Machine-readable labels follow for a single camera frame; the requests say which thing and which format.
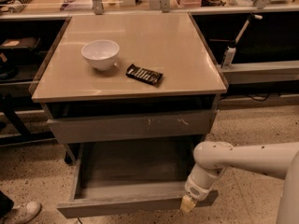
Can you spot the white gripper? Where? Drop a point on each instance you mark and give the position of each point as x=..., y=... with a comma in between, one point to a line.
x=198, y=189

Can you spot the grey drawer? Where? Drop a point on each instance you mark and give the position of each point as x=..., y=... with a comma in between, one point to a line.
x=129, y=176
x=136, y=126

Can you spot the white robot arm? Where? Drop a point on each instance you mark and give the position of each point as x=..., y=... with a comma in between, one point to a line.
x=211, y=159

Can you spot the grey top drawer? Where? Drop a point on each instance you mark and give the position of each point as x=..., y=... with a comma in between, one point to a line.
x=136, y=126

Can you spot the grey drawer cabinet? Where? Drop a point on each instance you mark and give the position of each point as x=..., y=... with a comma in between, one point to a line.
x=68, y=87

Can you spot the black snack bar wrapper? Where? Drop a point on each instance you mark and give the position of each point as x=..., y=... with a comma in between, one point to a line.
x=143, y=75

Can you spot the white sneaker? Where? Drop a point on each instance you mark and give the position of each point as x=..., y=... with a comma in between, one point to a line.
x=22, y=214

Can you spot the white ceramic bowl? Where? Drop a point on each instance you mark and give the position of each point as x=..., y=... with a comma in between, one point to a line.
x=101, y=54

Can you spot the dark box on shelf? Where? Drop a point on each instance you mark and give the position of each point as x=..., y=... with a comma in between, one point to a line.
x=20, y=43

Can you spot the white handled tool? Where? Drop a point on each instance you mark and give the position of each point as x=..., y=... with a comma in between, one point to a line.
x=250, y=18

